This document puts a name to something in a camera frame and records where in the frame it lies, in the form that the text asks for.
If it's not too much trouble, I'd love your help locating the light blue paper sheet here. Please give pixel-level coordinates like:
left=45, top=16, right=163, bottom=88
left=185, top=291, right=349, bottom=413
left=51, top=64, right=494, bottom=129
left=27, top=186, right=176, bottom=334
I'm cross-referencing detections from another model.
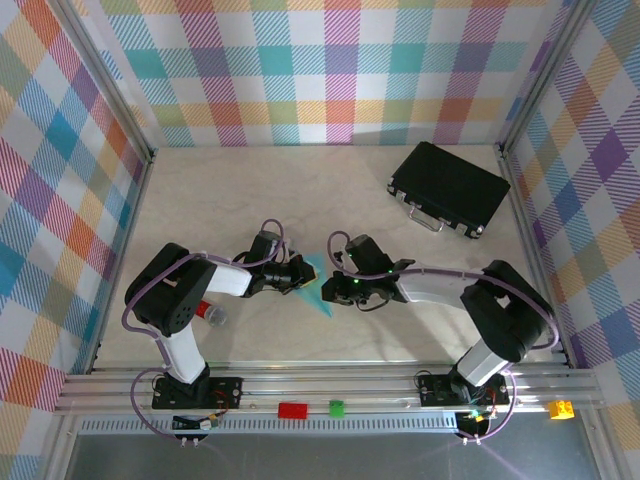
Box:
left=292, top=252, right=335, bottom=319

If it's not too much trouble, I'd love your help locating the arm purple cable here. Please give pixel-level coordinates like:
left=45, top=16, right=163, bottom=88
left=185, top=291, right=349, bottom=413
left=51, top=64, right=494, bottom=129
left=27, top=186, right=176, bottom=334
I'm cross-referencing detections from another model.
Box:
left=122, top=218, right=286, bottom=447
left=327, top=229, right=559, bottom=446

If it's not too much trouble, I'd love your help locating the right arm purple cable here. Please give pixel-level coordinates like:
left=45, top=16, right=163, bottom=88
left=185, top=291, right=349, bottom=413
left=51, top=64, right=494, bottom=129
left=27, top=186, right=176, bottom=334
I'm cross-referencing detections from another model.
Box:
left=327, top=229, right=559, bottom=446

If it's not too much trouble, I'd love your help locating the black briefcase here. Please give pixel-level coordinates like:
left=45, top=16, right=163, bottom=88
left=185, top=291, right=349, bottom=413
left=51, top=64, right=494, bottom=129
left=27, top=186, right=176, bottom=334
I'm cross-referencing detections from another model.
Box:
left=386, top=140, right=512, bottom=242

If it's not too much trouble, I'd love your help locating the small clear red object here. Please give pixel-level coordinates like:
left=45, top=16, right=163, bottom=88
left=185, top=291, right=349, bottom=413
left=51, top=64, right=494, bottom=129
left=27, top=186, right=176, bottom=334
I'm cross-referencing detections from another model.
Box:
left=197, top=299, right=229, bottom=329

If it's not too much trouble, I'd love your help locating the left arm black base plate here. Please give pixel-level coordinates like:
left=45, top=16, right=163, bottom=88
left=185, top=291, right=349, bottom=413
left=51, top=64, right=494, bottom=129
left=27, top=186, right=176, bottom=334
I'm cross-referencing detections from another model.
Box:
left=151, top=375, right=245, bottom=411

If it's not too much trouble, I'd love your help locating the aluminium frame post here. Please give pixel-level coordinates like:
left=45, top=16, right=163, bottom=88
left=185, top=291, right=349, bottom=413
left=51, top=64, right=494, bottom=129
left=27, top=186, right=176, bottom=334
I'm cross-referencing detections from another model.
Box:
left=493, top=0, right=599, bottom=156
left=49, top=0, right=157, bottom=166

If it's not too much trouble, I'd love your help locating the slotted grey cable duct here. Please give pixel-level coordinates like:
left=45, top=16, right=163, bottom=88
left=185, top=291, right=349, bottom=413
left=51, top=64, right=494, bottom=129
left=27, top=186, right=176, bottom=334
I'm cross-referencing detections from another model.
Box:
left=78, top=417, right=464, bottom=437

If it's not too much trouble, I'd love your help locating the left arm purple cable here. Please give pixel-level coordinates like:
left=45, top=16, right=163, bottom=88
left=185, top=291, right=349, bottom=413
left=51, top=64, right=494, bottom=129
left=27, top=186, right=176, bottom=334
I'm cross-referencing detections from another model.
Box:
left=122, top=218, right=286, bottom=447

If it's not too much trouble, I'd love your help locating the aluminium side rail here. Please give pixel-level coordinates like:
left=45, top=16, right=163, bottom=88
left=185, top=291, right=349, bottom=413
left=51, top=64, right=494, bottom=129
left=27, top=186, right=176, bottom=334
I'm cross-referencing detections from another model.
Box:
left=84, top=149, right=157, bottom=376

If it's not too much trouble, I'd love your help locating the small adapter circuit board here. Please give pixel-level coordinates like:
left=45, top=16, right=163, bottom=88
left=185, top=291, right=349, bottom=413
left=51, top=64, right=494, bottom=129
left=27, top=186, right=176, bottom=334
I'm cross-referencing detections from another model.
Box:
left=458, top=408, right=496, bottom=425
left=171, top=412, right=222, bottom=432

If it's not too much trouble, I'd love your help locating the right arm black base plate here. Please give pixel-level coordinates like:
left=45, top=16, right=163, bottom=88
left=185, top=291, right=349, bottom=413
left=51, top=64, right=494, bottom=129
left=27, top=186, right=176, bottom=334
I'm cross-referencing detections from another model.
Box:
left=417, top=373, right=511, bottom=407

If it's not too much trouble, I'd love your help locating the wide aluminium frame rail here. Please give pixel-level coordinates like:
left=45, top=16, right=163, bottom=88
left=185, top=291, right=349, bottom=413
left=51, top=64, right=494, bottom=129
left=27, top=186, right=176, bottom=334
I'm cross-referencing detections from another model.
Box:
left=53, top=367, right=606, bottom=416

